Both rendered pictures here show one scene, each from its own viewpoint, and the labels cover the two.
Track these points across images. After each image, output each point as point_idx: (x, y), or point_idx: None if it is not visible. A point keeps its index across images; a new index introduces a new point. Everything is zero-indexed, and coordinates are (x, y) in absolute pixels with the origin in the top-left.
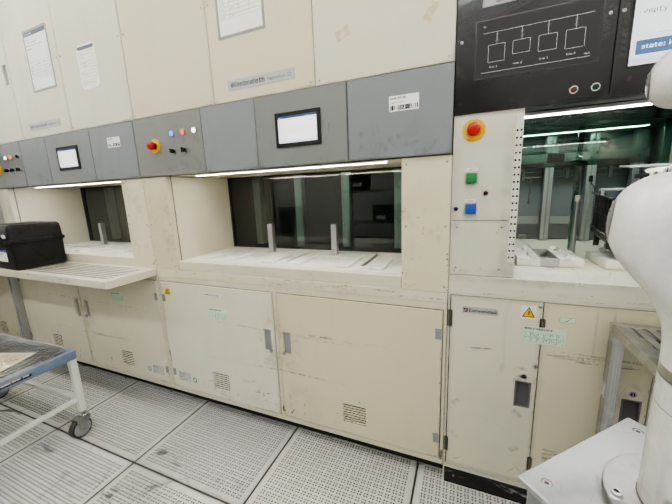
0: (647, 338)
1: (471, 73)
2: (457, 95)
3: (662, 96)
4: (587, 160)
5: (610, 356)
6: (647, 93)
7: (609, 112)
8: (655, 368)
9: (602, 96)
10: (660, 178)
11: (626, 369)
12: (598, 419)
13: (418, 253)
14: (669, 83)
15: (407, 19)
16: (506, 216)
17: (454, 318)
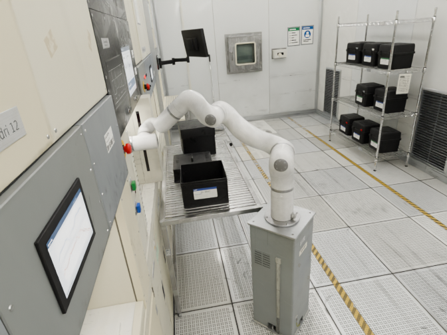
0: (177, 215)
1: (114, 104)
2: None
3: (218, 124)
4: None
5: (167, 235)
6: (213, 123)
7: None
8: (203, 217)
9: (132, 113)
10: (287, 152)
11: (160, 238)
12: (169, 266)
13: (141, 268)
14: (221, 120)
15: (83, 44)
16: (140, 200)
17: (153, 288)
